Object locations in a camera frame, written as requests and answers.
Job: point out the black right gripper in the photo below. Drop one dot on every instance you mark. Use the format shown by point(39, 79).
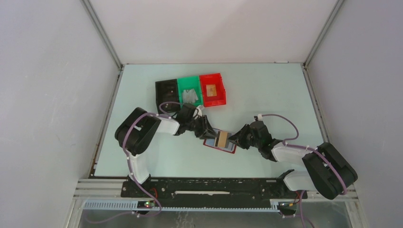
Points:
point(238, 138)

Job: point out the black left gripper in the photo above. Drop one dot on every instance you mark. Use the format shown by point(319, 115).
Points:
point(206, 131)

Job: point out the orange tan credit card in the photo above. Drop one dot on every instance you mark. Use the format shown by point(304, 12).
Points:
point(222, 138)

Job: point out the red leather card holder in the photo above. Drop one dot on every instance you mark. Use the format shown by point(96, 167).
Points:
point(231, 147)

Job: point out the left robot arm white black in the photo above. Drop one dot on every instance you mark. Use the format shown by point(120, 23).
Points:
point(137, 131)

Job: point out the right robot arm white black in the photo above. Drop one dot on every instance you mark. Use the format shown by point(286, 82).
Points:
point(327, 171)

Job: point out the grey card in green bin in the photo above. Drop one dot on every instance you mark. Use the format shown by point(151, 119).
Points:
point(189, 96)

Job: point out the orange card in red bin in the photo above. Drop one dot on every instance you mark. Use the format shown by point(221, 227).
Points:
point(211, 90)

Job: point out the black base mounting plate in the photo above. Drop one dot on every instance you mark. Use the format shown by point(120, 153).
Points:
point(244, 192)

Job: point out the green plastic bin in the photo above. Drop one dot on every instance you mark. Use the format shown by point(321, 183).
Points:
point(190, 82)

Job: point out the red plastic bin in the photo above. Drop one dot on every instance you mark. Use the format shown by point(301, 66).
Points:
point(216, 79)

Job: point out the black plastic bin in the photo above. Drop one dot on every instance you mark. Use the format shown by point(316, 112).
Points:
point(167, 91)

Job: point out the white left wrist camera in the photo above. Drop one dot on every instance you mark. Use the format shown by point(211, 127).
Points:
point(199, 110)

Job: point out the aluminium frame rail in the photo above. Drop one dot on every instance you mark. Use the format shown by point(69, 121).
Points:
point(99, 188)

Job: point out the grey slotted cable duct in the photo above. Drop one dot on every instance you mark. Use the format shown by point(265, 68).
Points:
point(134, 205)

